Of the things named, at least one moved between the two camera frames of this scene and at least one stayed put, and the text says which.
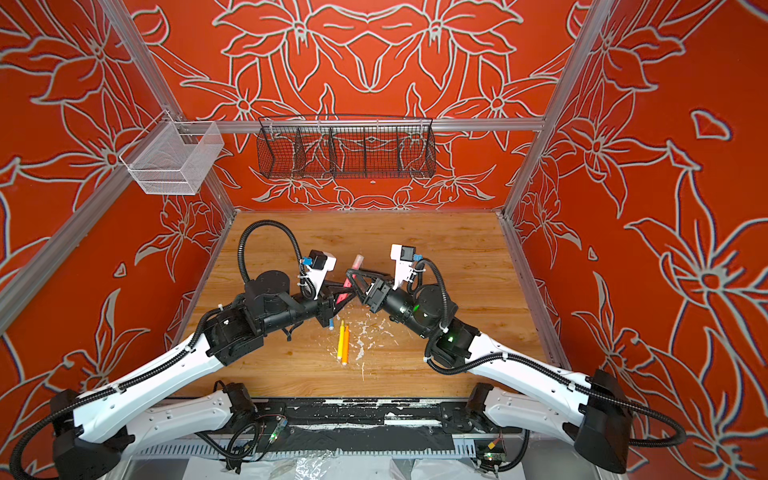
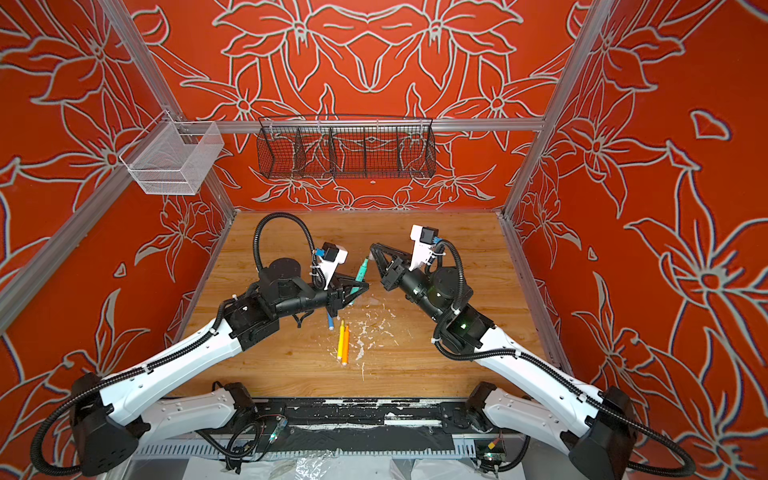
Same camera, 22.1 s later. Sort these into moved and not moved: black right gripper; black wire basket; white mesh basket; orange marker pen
Moved: black right gripper
Not moved: white mesh basket; black wire basket; orange marker pen
